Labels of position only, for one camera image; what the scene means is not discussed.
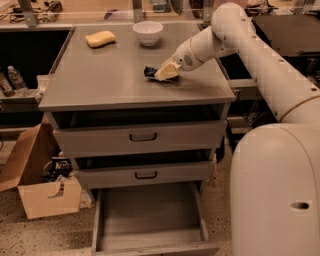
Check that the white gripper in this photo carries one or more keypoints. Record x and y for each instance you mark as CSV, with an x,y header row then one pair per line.
x,y
184,59

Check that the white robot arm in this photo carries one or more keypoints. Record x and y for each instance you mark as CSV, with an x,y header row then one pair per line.
x,y
275,169

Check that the grey drawer cabinet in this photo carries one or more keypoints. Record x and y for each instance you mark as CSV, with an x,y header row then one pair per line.
x,y
111,77

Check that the grey middle drawer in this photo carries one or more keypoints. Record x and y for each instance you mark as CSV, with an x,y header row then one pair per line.
x,y
144,169

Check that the grey drawer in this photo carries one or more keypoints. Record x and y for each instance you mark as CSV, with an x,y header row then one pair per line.
x,y
144,169
149,130
151,220

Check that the grey top drawer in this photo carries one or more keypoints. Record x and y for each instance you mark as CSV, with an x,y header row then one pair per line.
x,y
149,130

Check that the grey bottom drawer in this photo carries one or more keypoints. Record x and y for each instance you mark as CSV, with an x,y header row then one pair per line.
x,y
151,220

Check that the white ceramic bowl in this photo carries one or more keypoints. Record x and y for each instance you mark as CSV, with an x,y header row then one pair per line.
x,y
148,33

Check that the yellow sponge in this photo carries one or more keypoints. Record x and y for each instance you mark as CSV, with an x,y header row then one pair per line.
x,y
100,38

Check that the dark bag in box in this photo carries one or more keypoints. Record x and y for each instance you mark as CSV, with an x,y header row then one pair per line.
x,y
57,166

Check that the clear plastic water bottle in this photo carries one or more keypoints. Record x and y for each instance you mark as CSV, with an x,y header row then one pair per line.
x,y
18,81

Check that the brown glass bottle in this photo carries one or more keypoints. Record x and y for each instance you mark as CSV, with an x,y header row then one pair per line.
x,y
6,88

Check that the open cardboard box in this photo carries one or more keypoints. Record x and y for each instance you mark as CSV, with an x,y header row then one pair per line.
x,y
23,170

